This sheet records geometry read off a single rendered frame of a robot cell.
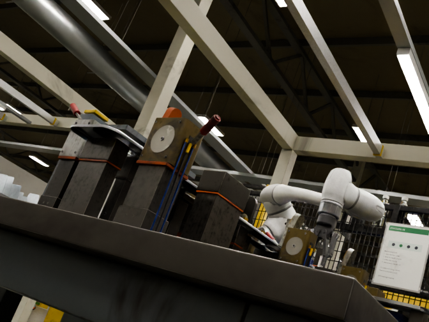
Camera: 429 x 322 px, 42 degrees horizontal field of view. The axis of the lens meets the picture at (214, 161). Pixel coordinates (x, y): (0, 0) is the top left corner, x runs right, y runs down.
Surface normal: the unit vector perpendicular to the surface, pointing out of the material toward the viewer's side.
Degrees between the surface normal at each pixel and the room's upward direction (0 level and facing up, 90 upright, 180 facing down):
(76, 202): 90
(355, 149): 90
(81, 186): 90
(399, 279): 90
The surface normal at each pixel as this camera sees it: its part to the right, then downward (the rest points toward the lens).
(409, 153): -0.49, -0.45
